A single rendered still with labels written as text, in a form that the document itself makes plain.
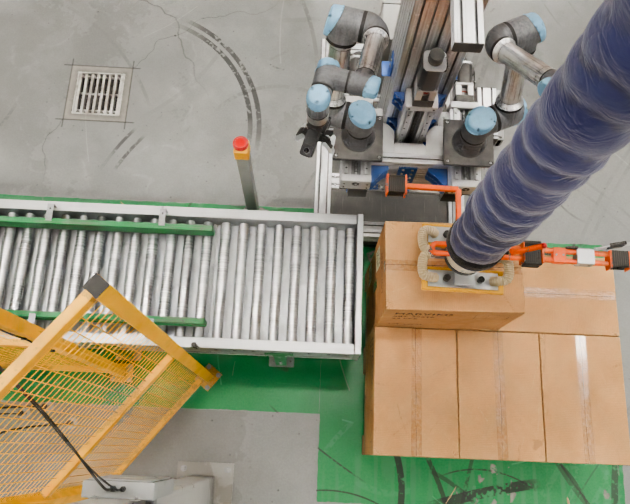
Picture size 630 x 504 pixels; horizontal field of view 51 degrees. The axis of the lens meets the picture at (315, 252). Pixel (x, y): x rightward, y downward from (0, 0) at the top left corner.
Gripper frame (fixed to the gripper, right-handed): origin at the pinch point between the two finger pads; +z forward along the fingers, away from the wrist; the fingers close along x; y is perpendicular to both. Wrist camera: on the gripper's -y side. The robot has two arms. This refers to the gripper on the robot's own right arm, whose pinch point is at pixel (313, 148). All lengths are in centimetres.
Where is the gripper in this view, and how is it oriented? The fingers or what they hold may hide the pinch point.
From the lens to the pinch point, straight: 245.7
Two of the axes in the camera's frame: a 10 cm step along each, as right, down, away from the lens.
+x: -9.2, -3.7, 0.9
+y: 3.8, -8.8, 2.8
